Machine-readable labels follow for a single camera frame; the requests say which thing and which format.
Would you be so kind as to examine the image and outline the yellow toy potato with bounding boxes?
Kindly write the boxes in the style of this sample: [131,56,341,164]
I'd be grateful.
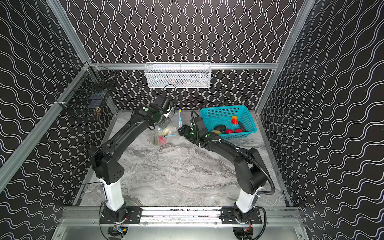
[212,130,222,135]

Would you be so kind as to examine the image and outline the dark toy eggplant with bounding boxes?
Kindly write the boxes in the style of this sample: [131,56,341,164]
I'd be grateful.
[214,125,227,132]

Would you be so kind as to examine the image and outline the clear zip top bag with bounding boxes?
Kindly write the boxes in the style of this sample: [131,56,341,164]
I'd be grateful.
[153,110,183,146]

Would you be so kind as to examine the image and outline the teal plastic basket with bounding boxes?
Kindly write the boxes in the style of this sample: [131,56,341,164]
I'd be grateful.
[200,105,257,140]

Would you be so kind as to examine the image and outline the orange red toy pepper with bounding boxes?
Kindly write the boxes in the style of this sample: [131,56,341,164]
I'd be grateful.
[231,116,239,125]

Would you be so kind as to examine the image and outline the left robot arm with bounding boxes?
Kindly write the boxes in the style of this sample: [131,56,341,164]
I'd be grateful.
[88,95,175,212]

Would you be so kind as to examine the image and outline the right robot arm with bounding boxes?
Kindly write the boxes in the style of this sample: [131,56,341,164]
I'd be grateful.
[178,117,276,214]

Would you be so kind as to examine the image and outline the white mesh wall basket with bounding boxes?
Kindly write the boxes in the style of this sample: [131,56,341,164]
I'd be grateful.
[145,62,212,89]

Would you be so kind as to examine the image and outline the black wire wall basket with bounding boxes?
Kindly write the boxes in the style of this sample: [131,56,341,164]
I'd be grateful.
[58,64,118,122]

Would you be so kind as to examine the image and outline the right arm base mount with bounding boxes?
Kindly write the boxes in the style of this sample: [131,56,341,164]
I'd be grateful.
[219,205,267,240]

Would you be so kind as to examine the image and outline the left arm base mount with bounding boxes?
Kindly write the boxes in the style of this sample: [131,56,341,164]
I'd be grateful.
[99,205,143,240]

